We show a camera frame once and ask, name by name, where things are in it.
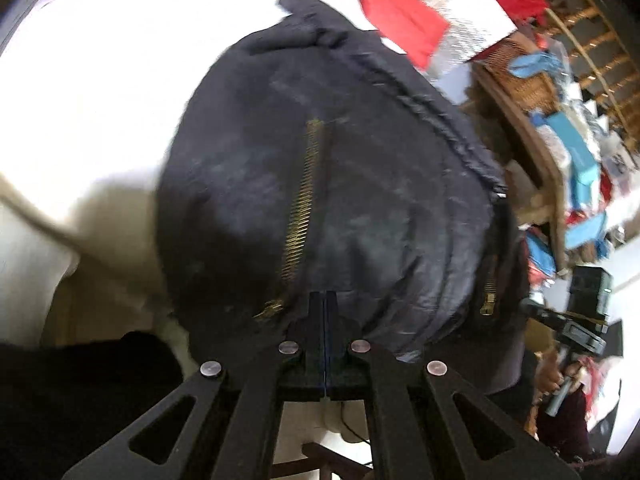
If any person's black clothing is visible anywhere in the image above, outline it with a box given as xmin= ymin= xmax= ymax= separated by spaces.
xmin=0 ymin=330 xmax=186 ymax=480

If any person's right hand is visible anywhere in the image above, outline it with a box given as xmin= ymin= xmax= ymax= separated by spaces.
xmin=537 ymin=347 xmax=583 ymax=406

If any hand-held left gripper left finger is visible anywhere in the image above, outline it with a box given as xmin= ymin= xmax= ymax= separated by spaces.
xmin=60 ymin=290 xmax=326 ymax=480

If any blue cloth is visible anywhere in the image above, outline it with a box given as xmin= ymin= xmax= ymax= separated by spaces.
xmin=510 ymin=50 xmax=563 ymax=81

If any silver foil insulation board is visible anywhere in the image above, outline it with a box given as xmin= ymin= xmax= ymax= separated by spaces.
xmin=350 ymin=0 xmax=521 ymax=78

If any dark wooden stool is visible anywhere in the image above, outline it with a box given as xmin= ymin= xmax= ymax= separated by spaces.
xmin=272 ymin=440 xmax=373 ymax=480

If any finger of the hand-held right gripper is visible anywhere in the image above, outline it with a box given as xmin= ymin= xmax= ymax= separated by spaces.
xmin=520 ymin=297 xmax=568 ymax=328

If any black quilted jacket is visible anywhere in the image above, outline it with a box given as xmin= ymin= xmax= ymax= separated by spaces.
xmin=155 ymin=0 xmax=538 ymax=426

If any stack of folded cloths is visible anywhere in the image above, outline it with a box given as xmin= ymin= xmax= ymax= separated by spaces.
xmin=522 ymin=230 xmax=558 ymax=281

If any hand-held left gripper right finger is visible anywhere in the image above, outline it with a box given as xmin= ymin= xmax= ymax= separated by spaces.
xmin=325 ymin=290 xmax=581 ymax=480

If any black cable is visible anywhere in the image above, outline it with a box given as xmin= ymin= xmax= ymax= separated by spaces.
xmin=340 ymin=400 xmax=373 ymax=445

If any wooden bench table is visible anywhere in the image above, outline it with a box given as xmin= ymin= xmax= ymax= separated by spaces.
xmin=470 ymin=62 xmax=568 ymax=273

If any wicker basket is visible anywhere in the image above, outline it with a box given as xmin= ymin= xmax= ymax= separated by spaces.
xmin=477 ymin=40 xmax=561 ymax=116

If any wooden stair railing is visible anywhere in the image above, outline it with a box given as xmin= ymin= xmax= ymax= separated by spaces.
xmin=530 ymin=0 xmax=640 ymax=161

